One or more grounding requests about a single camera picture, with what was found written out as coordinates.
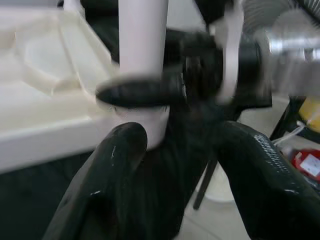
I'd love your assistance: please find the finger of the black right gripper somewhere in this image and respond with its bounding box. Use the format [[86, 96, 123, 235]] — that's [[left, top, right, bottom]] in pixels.
[[95, 74, 187, 108]]

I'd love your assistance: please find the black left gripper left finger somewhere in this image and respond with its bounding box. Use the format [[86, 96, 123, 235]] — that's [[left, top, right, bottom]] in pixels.
[[41, 121, 149, 240]]

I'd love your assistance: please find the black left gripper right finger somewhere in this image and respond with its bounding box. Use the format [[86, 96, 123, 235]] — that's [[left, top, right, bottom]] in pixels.
[[214, 120, 320, 240]]

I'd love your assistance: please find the white plastic table leg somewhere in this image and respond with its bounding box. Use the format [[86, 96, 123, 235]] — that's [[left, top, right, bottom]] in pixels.
[[113, 0, 171, 151]]

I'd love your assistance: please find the white plastic table top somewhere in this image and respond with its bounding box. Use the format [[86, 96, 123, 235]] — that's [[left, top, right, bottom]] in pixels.
[[0, 4, 173, 174]]

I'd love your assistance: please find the red white package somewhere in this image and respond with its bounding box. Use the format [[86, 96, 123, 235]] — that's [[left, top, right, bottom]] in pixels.
[[291, 148, 320, 181]]

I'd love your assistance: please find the black metal table leg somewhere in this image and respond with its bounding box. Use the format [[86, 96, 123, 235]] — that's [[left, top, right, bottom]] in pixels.
[[192, 157, 219, 210]]

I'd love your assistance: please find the black table cloth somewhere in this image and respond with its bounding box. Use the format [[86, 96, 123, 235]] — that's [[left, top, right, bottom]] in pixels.
[[0, 0, 273, 240]]

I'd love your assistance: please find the yellow plastic bag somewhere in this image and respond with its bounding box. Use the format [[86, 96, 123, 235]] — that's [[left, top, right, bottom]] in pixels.
[[298, 96, 320, 133]]

